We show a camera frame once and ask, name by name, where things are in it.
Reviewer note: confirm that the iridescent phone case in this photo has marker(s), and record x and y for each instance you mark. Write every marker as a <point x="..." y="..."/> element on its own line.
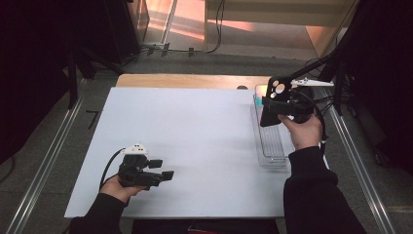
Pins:
<point x="258" y="101"/>

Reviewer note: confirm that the black phone case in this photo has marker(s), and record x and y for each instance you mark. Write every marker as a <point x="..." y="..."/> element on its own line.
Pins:
<point x="276" y="87"/>

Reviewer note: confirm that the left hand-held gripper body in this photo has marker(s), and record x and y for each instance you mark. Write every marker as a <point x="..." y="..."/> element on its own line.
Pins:
<point x="133" y="175"/>

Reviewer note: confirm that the metal pole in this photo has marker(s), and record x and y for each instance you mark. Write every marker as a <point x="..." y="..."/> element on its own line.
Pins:
<point x="168" y="22"/>

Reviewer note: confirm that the black metal stand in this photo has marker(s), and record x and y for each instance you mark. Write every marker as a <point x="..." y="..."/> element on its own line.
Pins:
<point x="337" y="71"/>
<point x="73" y="84"/>

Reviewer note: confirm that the person's left hand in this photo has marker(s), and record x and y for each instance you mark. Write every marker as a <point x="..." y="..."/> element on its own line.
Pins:
<point x="113" y="191"/>

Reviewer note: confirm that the metal floor rail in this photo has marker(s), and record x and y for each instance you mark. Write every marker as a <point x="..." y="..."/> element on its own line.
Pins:
<point x="48" y="156"/>
<point x="360" y="162"/>

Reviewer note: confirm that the white board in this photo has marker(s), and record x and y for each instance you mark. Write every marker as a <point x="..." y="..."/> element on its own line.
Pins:
<point x="195" y="130"/>

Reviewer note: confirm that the dark round table grommet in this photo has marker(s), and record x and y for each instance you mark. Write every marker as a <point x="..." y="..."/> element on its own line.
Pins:
<point x="242" y="87"/>

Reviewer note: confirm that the dark curtain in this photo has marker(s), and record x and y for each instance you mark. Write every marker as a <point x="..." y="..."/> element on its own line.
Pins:
<point x="383" y="81"/>
<point x="35" y="48"/>

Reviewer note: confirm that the clear plastic container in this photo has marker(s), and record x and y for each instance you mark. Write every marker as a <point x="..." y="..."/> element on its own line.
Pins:
<point x="271" y="146"/>

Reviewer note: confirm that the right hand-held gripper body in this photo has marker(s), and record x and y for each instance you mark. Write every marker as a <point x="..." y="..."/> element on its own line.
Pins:
<point x="300" y="105"/>

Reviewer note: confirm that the person's right hand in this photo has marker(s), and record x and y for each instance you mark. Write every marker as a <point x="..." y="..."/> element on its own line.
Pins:
<point x="303" y="131"/>

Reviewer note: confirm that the light wooden cabinet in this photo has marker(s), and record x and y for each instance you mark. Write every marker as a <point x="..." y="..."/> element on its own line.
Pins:
<point x="276" y="9"/>

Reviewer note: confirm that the wooden table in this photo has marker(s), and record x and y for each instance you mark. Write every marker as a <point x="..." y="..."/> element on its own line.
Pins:
<point x="195" y="80"/>

